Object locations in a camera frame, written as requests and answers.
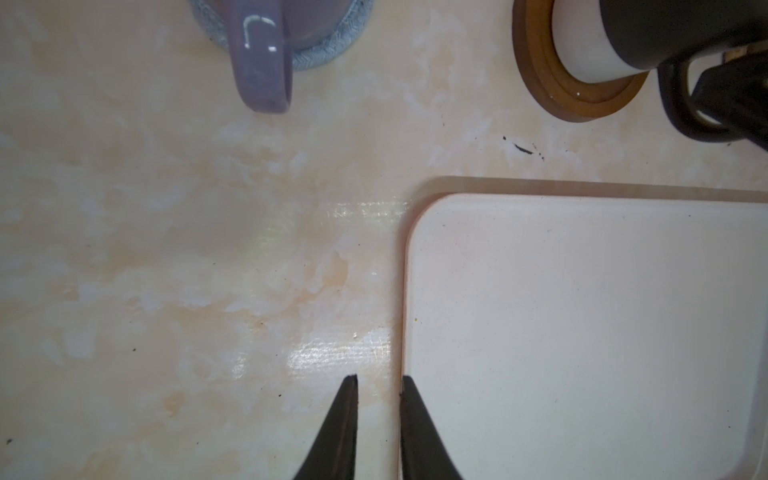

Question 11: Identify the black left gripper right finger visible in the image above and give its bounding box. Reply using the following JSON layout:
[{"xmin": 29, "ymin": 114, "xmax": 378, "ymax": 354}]
[{"xmin": 400, "ymin": 376, "xmax": 462, "ymax": 480}]

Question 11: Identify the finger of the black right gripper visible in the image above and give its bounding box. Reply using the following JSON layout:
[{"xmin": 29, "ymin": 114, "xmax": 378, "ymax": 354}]
[{"xmin": 690, "ymin": 51, "xmax": 767, "ymax": 150}]

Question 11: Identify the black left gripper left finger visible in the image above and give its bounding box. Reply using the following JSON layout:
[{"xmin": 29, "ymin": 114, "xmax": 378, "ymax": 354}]
[{"xmin": 294, "ymin": 375, "xmax": 359, "ymax": 480}]

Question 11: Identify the black mug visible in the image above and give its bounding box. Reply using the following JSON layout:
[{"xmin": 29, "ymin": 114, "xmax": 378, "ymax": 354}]
[{"xmin": 550, "ymin": 0, "xmax": 768, "ymax": 145}]

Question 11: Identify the round brown wooden coaster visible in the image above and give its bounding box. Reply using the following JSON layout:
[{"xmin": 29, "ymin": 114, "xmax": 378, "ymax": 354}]
[{"xmin": 511, "ymin": 0, "xmax": 648, "ymax": 123}]

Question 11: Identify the round grey coaster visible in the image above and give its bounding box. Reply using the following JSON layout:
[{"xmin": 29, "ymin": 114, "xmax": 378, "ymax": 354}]
[{"xmin": 189, "ymin": 0, "xmax": 374, "ymax": 71}]

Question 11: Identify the lavender mug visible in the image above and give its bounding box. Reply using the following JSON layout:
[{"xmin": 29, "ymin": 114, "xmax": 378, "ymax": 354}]
[{"xmin": 213, "ymin": 1, "xmax": 353, "ymax": 114}]

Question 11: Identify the light grey tray mat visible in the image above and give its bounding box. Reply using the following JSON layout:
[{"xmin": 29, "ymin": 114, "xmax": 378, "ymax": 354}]
[{"xmin": 402, "ymin": 194, "xmax": 767, "ymax": 479}]

